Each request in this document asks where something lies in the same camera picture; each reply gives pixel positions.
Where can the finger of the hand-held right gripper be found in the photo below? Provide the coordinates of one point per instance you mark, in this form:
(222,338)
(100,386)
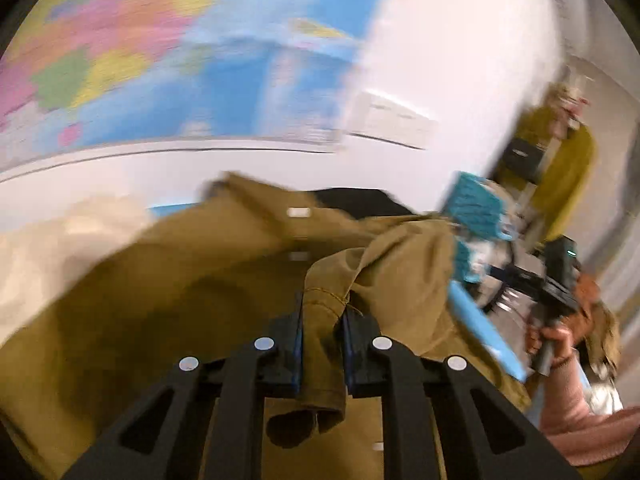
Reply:
(515,277)

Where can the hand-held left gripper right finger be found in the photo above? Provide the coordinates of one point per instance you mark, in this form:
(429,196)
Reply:
(350,355)

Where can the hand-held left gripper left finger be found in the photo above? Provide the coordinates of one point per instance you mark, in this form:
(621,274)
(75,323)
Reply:
(298,347)

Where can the olive jacket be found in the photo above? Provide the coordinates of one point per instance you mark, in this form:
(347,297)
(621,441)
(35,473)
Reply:
(175,285)

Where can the person's right hand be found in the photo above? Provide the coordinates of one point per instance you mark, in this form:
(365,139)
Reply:
(560,337)

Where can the teal perforated basket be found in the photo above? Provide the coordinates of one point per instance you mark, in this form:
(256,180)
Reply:
(472,205)

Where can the yellow-green hanging garment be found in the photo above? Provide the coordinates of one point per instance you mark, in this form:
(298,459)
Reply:
(570,175)

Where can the small black bag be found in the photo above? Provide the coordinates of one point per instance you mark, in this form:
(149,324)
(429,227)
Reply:
(521,159)

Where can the black cloth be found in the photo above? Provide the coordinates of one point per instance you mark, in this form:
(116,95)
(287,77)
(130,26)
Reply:
(360,202)

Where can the cream blanket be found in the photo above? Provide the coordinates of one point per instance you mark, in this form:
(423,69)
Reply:
(55,250)

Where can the white wall socket panel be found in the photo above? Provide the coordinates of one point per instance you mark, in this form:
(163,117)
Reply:
(392,120)

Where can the colourful wall map poster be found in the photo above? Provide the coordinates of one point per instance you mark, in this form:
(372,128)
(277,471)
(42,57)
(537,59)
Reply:
(150,35)

